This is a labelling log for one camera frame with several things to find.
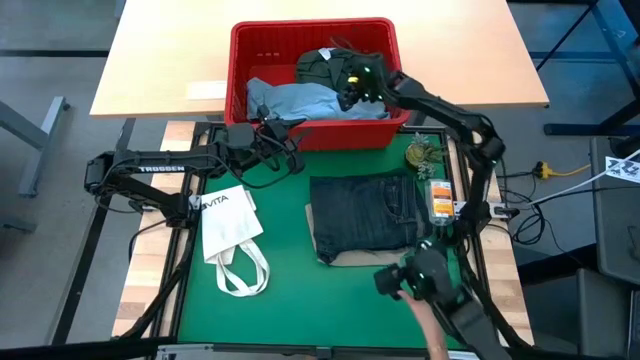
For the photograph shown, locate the beige shorts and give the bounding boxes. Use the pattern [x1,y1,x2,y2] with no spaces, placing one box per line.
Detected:
[304,202,426,268]

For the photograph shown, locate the white cable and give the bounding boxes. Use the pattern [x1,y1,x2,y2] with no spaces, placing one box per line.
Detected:
[529,169,640,207]

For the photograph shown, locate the silver metal bracket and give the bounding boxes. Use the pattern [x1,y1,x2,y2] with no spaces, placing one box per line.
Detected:
[155,343,217,360]

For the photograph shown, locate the green table mat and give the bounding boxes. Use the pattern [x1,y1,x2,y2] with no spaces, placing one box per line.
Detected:
[177,129,474,351]

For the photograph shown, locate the yellow power cable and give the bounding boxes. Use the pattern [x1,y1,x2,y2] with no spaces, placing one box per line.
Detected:
[533,160,592,181]

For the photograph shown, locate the black coiled cable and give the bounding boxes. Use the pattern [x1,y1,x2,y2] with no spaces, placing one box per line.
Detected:
[499,154,551,246]

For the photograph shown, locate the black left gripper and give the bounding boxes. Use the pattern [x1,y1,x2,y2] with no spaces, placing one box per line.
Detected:
[219,118,307,176]

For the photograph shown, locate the thin black cable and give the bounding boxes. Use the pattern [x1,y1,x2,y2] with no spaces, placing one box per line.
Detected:
[128,218,167,262]

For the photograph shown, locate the dark green garment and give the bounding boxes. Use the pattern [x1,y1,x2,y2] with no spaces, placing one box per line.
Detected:
[294,47,354,92]

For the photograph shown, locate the white cloth tote bag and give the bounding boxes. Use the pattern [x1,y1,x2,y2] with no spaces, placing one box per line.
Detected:
[199,184,272,299]

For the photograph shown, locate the dark blue jeans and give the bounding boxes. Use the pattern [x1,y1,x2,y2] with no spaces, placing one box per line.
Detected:
[308,172,434,265]

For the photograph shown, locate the red plastic laundry bin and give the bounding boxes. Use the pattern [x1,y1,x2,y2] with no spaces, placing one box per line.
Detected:
[223,17,412,153]

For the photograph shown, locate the black metal stand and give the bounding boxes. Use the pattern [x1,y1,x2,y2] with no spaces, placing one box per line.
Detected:
[529,0,640,137]

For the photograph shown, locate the white label strip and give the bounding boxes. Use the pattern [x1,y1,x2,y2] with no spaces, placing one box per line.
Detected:
[186,80,228,102]

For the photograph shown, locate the succulent plant in black pot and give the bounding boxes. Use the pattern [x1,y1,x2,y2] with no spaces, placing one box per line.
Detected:
[403,132,447,182]

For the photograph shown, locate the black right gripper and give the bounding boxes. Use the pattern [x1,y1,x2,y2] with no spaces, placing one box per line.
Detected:
[338,51,401,112]

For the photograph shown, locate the clear package with orange label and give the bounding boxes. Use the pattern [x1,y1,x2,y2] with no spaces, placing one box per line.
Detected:
[424,178,456,227]

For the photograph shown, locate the light blue jeans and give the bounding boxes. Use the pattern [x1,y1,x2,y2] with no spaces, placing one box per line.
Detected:
[245,77,391,123]

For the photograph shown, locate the light wooden desk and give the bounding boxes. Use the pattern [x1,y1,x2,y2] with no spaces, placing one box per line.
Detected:
[89,0,550,119]

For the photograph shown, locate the white printed paper tag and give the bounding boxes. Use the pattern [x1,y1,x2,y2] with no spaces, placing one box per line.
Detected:
[603,155,640,182]

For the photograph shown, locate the grey metal desk leg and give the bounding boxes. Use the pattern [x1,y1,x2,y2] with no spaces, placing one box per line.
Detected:
[0,96,71,201]

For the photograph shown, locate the black left wrist camera cable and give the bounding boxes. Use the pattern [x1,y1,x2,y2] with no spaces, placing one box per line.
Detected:
[199,124,297,191]

